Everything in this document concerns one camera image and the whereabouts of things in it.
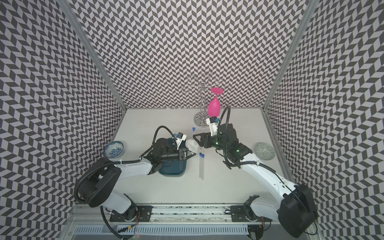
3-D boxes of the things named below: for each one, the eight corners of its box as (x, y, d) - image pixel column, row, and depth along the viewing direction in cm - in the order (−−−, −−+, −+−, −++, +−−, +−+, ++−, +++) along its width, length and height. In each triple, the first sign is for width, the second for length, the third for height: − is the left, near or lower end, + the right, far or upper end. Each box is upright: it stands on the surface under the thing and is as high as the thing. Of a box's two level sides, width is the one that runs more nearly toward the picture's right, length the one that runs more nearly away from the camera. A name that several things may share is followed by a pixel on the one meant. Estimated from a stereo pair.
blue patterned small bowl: (104, 158, 93) (100, 154, 89) (110, 145, 100) (107, 141, 96) (120, 158, 93) (117, 154, 89) (125, 145, 100) (122, 141, 96)
